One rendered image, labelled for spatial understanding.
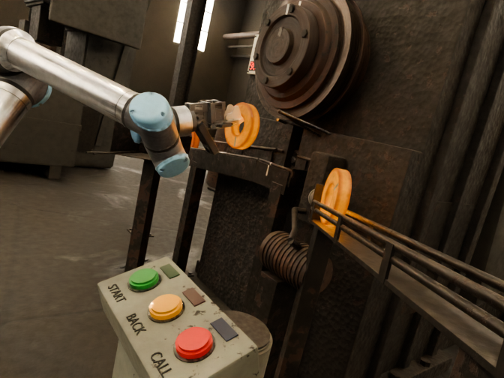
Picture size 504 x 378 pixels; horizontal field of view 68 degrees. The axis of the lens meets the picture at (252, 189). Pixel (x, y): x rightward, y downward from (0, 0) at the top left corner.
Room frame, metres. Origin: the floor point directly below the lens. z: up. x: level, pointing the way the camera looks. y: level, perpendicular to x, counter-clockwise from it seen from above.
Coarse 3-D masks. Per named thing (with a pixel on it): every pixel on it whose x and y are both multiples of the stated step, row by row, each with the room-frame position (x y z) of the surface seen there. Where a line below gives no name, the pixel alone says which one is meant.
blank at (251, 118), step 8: (240, 104) 1.26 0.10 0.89; (248, 104) 1.23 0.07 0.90; (248, 112) 1.22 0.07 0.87; (256, 112) 1.22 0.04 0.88; (248, 120) 1.21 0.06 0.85; (256, 120) 1.21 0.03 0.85; (232, 128) 1.27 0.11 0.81; (248, 128) 1.20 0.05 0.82; (256, 128) 1.20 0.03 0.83; (232, 136) 1.26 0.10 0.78; (240, 136) 1.23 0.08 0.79; (248, 136) 1.19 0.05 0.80; (232, 144) 1.25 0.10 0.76; (240, 144) 1.22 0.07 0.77; (248, 144) 1.22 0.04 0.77
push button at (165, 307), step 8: (160, 296) 0.44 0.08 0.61; (168, 296) 0.44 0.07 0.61; (176, 296) 0.44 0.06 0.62; (152, 304) 0.42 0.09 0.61; (160, 304) 0.42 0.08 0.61; (168, 304) 0.42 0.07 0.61; (176, 304) 0.42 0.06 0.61; (152, 312) 0.41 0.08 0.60; (160, 312) 0.41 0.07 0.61; (168, 312) 0.41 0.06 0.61; (176, 312) 0.41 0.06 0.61
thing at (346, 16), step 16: (288, 0) 1.49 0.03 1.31; (336, 0) 1.30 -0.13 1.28; (352, 16) 1.27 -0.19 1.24; (352, 32) 1.23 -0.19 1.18; (352, 48) 1.24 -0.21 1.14; (336, 64) 1.24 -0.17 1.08; (352, 64) 1.26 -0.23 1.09; (256, 80) 1.55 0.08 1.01; (336, 80) 1.23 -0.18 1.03; (320, 96) 1.27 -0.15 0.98; (336, 96) 1.29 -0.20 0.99; (272, 112) 1.44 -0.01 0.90; (288, 112) 1.37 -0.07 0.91; (304, 112) 1.31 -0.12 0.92; (320, 112) 1.34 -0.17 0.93
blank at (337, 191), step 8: (336, 168) 0.97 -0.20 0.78; (328, 176) 1.02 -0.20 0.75; (336, 176) 0.95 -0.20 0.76; (344, 176) 0.93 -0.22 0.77; (328, 184) 1.00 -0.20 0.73; (336, 184) 0.93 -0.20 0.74; (344, 184) 0.91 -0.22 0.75; (328, 192) 1.00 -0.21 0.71; (336, 192) 0.91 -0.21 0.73; (344, 192) 0.90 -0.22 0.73; (328, 200) 1.00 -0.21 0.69; (336, 200) 0.90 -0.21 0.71; (344, 200) 0.90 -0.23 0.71; (320, 208) 1.02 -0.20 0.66; (336, 208) 0.90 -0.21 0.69; (344, 208) 0.90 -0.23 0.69; (320, 216) 1.00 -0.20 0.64; (328, 224) 0.93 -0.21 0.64
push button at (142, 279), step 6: (138, 270) 0.50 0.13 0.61; (144, 270) 0.50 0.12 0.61; (150, 270) 0.49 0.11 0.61; (132, 276) 0.48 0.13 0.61; (138, 276) 0.48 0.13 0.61; (144, 276) 0.48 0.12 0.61; (150, 276) 0.48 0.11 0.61; (156, 276) 0.49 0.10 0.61; (132, 282) 0.47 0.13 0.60; (138, 282) 0.47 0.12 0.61; (144, 282) 0.47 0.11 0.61; (150, 282) 0.47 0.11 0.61; (156, 282) 0.48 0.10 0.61; (138, 288) 0.47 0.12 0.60; (144, 288) 0.47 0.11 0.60
